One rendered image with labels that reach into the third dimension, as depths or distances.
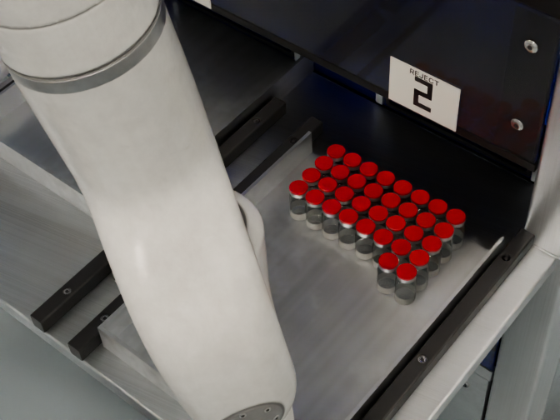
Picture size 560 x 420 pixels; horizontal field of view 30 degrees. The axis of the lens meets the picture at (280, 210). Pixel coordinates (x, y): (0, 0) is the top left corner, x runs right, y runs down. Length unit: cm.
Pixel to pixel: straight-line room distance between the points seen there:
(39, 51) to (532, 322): 85
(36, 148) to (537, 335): 63
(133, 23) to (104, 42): 2
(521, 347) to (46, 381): 112
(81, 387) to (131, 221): 152
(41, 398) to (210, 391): 149
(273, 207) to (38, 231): 26
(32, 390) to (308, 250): 110
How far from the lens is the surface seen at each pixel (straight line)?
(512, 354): 133
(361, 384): 104
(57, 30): 51
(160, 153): 58
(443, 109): 109
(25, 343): 221
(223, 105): 129
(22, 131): 131
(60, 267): 116
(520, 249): 113
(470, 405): 148
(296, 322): 108
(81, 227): 119
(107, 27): 52
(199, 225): 61
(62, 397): 212
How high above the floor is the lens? 178
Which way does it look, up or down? 50 degrees down
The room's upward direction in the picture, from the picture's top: 4 degrees counter-clockwise
